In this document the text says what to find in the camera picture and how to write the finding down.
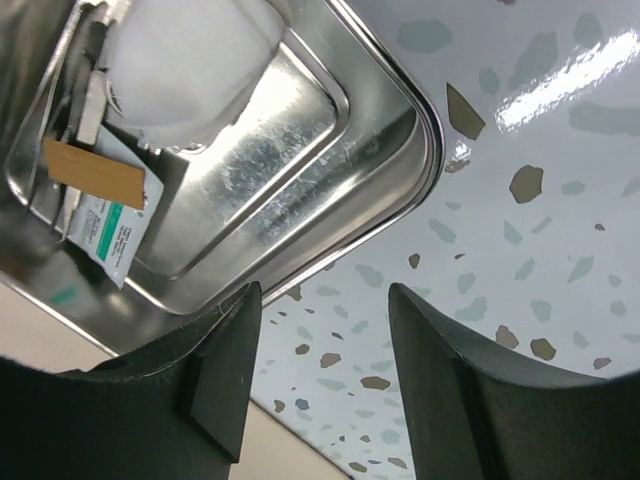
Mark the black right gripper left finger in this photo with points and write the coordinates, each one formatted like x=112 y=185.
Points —
x=174 y=408

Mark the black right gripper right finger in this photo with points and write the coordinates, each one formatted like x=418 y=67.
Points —
x=477 y=410

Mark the beige wooden board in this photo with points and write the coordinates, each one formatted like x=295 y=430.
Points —
x=33 y=337

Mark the green white sachet packet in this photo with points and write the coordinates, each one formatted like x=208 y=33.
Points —
x=110 y=233

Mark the brown adhesive bandage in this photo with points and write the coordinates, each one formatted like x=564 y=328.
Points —
x=94 y=174

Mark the stainless steel tray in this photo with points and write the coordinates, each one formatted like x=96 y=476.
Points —
x=335 y=145

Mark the white gauze pad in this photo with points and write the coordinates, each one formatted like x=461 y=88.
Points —
x=179 y=72

